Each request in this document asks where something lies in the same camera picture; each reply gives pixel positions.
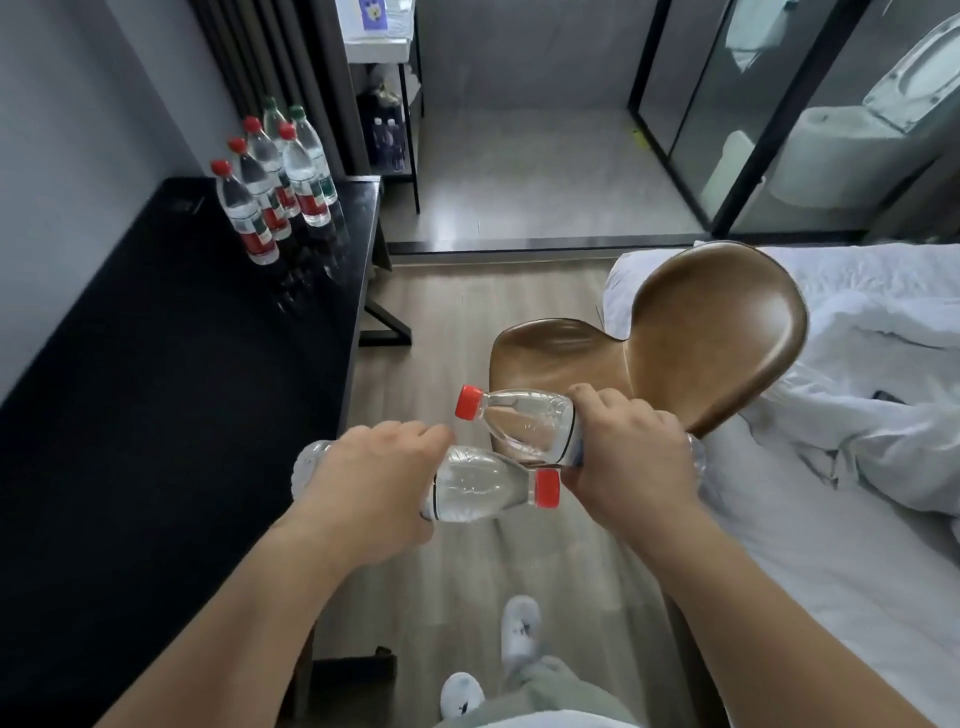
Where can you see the white duvet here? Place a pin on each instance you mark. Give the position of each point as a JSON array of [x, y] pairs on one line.
[[885, 352]]

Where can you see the person's right hand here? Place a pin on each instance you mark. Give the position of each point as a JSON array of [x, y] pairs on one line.
[[634, 465]]

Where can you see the red-label water bottle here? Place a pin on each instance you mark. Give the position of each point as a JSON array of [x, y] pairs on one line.
[[271, 202], [307, 187], [264, 150], [251, 221]]

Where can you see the dark curtain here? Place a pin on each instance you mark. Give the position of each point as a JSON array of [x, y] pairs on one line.
[[285, 67]]

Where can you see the green-label water bottle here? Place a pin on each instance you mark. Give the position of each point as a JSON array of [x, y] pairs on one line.
[[274, 116], [319, 161]]

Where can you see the brown leather chair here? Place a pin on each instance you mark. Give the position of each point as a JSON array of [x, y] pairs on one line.
[[712, 330]]

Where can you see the small black object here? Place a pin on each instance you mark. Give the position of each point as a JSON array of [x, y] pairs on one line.
[[892, 397]]

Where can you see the red-capped clear water bottle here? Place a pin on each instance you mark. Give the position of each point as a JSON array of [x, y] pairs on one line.
[[487, 487], [525, 424]]

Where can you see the black-framed glass partition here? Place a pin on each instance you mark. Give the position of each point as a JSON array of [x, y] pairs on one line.
[[750, 112]]

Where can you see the white hanging towel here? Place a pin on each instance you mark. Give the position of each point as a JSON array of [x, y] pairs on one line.
[[754, 34]]

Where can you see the purple box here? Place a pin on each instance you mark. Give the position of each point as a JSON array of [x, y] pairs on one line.
[[373, 13]]

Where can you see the person's left thumb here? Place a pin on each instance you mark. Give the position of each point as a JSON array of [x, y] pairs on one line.
[[420, 525]]

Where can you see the person's left forearm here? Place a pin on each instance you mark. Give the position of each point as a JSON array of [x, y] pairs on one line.
[[240, 630]]

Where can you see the white toilet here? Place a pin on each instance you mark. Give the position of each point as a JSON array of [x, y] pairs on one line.
[[847, 142]]

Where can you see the white slipper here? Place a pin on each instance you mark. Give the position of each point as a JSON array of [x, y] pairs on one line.
[[460, 697], [521, 630]]

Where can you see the person's right forearm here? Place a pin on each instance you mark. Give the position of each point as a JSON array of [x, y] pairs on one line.
[[750, 622]]

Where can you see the white waste bin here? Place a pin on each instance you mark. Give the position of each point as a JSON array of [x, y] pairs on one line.
[[729, 176]]

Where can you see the black metal counter frame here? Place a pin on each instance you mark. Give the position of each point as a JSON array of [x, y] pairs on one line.
[[410, 135]]

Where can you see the grey-green trousers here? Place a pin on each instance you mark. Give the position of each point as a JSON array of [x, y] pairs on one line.
[[555, 690]]

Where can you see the person's right thumb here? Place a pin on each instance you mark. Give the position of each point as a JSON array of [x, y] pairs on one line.
[[581, 491]]

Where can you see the white bed sheet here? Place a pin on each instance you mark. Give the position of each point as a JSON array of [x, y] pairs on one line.
[[840, 570]]

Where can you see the person's left hand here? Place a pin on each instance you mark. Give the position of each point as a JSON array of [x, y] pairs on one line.
[[367, 487]]

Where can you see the pack of purple bottles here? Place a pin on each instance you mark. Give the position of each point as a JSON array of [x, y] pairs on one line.
[[388, 142]]

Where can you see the black desk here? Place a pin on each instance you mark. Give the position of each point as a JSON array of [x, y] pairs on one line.
[[165, 390]]

